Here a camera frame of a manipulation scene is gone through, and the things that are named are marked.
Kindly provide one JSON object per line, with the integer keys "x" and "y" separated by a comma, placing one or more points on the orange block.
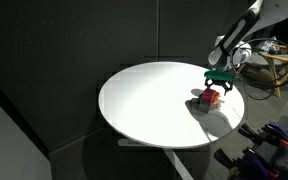
{"x": 215, "y": 97}

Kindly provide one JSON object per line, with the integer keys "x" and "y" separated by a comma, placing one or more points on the blue orange spring clamp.
{"x": 272, "y": 133}

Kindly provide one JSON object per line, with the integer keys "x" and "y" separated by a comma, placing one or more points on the black gripper green mount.
{"x": 221, "y": 78}

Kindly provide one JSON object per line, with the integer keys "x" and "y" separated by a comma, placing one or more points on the wooden chair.
{"x": 271, "y": 69}

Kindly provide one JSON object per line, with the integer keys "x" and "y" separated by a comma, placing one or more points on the clear plastic bag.
{"x": 270, "y": 46}

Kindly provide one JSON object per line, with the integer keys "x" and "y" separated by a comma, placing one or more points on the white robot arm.
{"x": 230, "y": 49}

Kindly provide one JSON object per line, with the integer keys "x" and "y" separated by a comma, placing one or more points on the pink block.
{"x": 207, "y": 94}

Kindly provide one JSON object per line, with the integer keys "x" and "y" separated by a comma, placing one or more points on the white round table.
{"x": 149, "y": 104}

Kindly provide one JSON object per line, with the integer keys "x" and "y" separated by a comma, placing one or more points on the grey block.
{"x": 206, "y": 107}

